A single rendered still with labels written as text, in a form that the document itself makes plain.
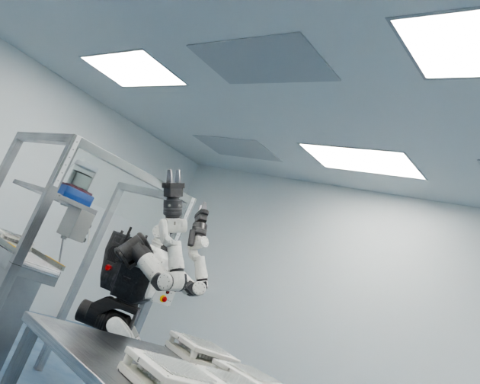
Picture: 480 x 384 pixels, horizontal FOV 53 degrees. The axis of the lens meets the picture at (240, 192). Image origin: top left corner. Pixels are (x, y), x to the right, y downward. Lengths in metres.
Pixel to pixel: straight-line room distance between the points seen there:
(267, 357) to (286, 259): 1.20
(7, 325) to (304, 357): 3.40
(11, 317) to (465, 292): 3.95
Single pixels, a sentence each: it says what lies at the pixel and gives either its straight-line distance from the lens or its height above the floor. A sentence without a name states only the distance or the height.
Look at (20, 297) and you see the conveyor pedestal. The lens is 3.40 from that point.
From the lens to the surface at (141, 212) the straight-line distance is 3.37.
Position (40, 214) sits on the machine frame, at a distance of 3.10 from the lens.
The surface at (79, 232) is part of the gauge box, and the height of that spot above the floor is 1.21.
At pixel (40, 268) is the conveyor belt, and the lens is 3.25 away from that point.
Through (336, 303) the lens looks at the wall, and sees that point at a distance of 5.67.
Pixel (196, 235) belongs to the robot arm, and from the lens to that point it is 2.80.
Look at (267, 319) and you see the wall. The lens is 6.13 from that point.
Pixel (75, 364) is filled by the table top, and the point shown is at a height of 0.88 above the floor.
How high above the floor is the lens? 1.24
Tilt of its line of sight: 11 degrees up
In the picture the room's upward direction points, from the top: 22 degrees clockwise
